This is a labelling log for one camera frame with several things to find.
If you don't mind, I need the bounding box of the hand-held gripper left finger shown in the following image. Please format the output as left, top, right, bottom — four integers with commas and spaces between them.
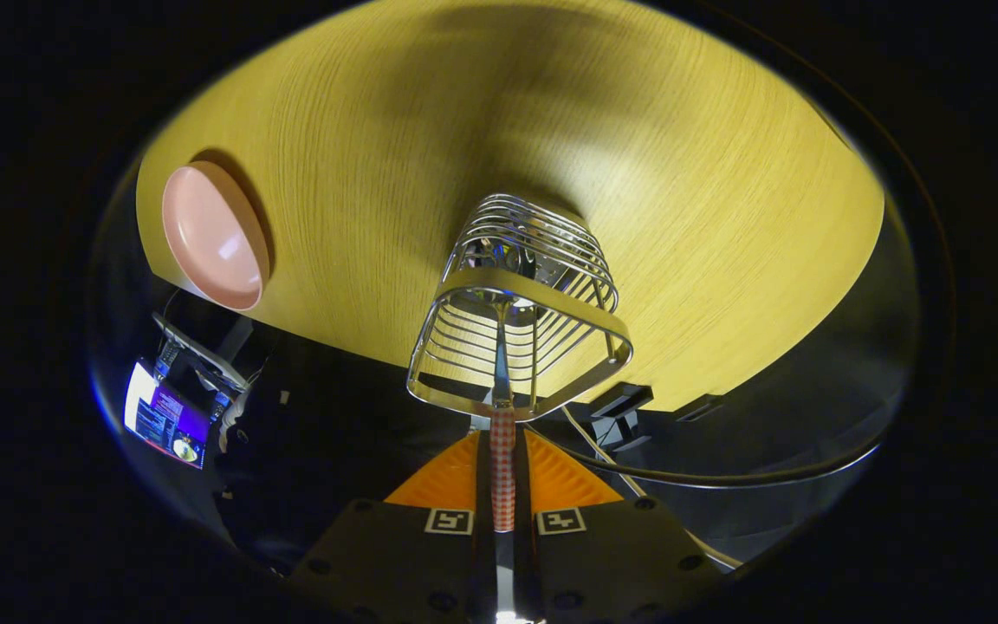
284, 429, 498, 623

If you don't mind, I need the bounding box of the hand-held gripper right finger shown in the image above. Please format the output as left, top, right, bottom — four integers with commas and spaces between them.
513, 429, 728, 623

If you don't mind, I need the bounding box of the black table bracket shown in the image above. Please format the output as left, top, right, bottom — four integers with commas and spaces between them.
677, 394, 725, 423
590, 384, 654, 452

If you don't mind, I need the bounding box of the metal wire cutlery basket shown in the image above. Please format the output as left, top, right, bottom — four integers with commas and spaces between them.
405, 192, 635, 423

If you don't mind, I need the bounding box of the spoon with checkered handle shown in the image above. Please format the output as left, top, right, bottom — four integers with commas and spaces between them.
473, 286, 543, 533

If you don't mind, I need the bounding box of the pink plate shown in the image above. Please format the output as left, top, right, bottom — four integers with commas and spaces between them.
161, 161, 272, 312

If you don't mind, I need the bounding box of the open laptop with lit screen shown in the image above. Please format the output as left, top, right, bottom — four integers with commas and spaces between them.
122, 312, 253, 471

